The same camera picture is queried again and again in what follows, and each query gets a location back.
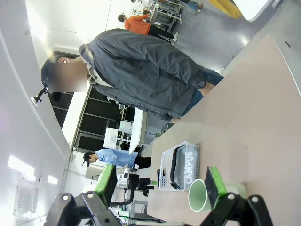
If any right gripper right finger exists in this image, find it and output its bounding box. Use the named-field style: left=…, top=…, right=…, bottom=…
left=202, top=166, right=275, bottom=226

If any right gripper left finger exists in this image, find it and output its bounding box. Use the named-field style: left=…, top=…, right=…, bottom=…
left=47, top=164, right=118, bottom=226

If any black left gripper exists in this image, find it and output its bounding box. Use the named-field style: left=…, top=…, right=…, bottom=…
left=135, top=178, right=151, bottom=196

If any pale green plastic cup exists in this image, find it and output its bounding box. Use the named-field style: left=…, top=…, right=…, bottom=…
left=188, top=178, right=247, bottom=212

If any white perforated plastic basket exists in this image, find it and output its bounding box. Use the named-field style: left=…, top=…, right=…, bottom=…
left=157, top=140, right=201, bottom=192

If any person's left hand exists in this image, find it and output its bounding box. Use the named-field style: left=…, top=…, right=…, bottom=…
left=200, top=83, right=216, bottom=97

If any person in blue shirt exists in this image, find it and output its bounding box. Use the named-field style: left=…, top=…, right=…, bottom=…
left=82, top=148, right=152, bottom=169

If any white desk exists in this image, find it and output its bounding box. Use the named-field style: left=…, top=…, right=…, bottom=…
left=128, top=108, right=149, bottom=155

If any ceiling air conditioner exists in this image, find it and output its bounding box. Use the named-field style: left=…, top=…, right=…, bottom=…
left=15, top=183, right=40, bottom=215

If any person in grey jacket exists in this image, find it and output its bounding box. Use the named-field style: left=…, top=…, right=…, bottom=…
left=41, top=28, right=225, bottom=124

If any person in orange top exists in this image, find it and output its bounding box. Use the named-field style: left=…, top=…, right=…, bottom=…
left=118, top=13, right=179, bottom=47

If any yellow bin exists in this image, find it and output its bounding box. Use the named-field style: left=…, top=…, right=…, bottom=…
left=209, top=0, right=242, bottom=18

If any white side table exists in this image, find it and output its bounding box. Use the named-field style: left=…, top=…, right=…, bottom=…
left=237, top=0, right=283, bottom=22

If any black mounted camera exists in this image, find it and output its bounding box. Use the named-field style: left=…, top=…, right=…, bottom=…
left=30, top=86, right=49, bottom=104

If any metal frame rack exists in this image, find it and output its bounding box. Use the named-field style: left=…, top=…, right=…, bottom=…
left=150, top=0, right=184, bottom=29

